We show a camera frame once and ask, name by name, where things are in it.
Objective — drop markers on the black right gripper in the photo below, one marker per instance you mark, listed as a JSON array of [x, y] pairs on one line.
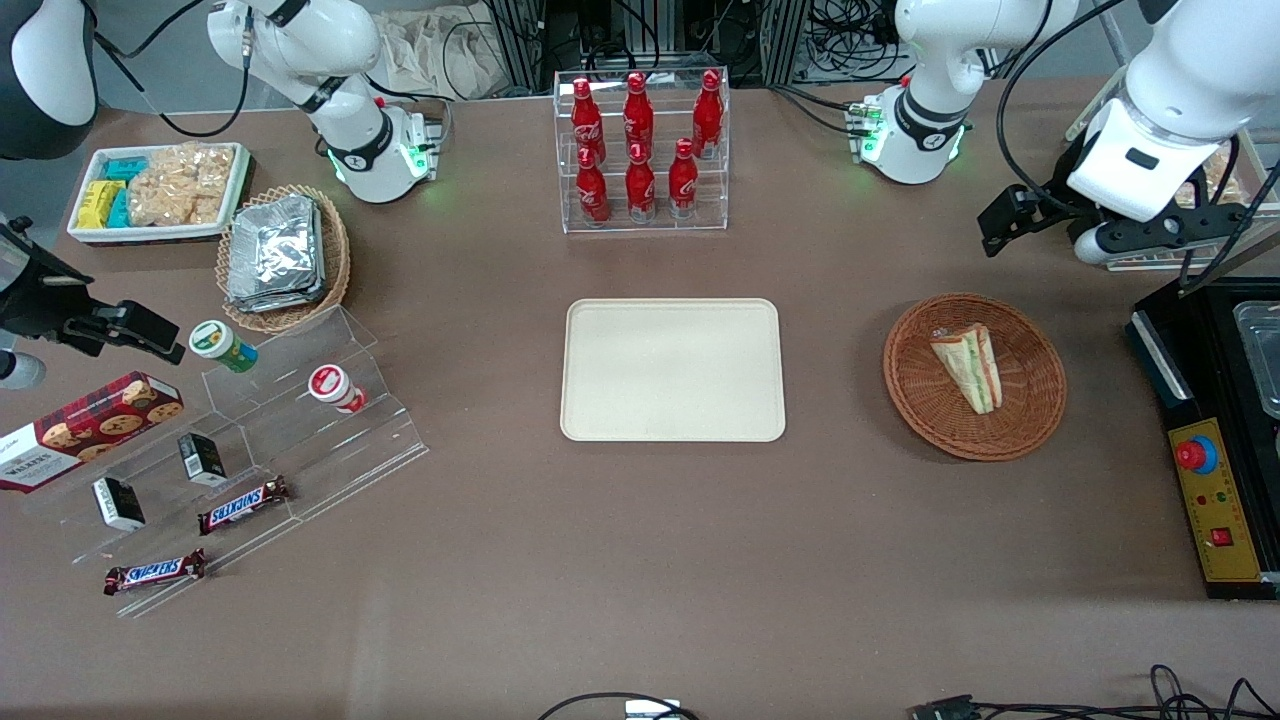
[[38, 297]]

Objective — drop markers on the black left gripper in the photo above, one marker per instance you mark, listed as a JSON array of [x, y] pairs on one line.
[[1052, 195]]

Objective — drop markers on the triangle sandwich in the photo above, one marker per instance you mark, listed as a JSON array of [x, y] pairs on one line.
[[968, 368]]

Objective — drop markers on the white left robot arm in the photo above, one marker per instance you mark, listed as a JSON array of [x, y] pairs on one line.
[[930, 120]]

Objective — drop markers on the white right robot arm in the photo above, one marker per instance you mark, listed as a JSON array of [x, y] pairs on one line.
[[365, 145]]

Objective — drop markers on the dark brown round wicker basket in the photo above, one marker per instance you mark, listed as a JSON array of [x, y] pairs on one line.
[[1030, 400]]

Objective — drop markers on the light tan wicker basket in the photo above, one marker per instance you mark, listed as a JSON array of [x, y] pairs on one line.
[[335, 270]]

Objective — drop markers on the beige plastic tray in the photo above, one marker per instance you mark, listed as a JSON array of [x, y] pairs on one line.
[[670, 370]]

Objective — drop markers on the red tartan cookie box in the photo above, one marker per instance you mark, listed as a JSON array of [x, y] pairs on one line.
[[85, 430]]

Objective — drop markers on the white rectangular snack bin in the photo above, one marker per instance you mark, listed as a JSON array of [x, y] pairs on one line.
[[90, 233]]

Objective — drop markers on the green lidded yogurt cup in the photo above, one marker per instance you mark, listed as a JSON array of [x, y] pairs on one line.
[[222, 345]]

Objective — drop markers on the teal snack packet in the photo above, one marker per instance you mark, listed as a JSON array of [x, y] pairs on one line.
[[119, 210], [125, 168]]

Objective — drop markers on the yellow snack packet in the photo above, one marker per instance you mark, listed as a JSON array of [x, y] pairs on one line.
[[97, 203]]

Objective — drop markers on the small black box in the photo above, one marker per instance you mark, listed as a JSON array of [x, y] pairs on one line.
[[118, 503], [203, 460]]

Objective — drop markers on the silver foil packet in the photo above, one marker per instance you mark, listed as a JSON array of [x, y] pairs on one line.
[[275, 245], [270, 302]]

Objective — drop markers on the clear bag of rice crackers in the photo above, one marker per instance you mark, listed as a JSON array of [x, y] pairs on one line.
[[180, 185]]

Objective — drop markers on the bagged pastry snack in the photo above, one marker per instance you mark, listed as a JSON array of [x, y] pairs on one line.
[[1212, 175]]

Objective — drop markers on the Snickers chocolate bar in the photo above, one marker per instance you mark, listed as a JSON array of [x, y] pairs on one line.
[[243, 505], [155, 572]]

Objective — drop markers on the red lidded yogurt cup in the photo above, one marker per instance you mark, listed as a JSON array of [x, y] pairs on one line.
[[335, 388]]

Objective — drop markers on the black appliance with yellow panel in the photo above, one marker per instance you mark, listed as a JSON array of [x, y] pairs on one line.
[[1190, 400]]

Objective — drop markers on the clear acrylic stepped stand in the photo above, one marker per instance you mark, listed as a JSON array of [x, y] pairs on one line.
[[330, 460]]

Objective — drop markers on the clear plastic container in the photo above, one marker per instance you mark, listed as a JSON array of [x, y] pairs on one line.
[[1260, 350]]

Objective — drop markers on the red emergency stop button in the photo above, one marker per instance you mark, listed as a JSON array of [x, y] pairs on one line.
[[1196, 455]]

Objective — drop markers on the red cola bottle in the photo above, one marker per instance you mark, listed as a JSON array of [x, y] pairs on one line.
[[641, 188], [586, 115], [708, 112], [592, 190], [638, 112], [683, 182]]

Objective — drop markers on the clear acrylic bottle rack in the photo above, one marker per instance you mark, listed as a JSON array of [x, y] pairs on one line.
[[660, 225]]

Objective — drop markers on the beige crumpled cloth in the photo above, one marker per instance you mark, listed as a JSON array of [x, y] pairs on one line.
[[440, 55]]

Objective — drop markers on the black plug connector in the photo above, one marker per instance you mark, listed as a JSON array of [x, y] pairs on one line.
[[942, 709]]

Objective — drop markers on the white plug connector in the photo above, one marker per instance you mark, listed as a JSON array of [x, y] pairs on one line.
[[652, 710]]

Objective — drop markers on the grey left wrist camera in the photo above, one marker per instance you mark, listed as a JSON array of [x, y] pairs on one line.
[[1100, 246]]

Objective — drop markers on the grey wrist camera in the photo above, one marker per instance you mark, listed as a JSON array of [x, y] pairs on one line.
[[20, 370], [1100, 246]]

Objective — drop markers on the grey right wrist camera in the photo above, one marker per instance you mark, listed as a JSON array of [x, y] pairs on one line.
[[20, 370]]

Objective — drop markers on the metal frame with equipment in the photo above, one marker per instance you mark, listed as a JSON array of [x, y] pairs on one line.
[[520, 40]]

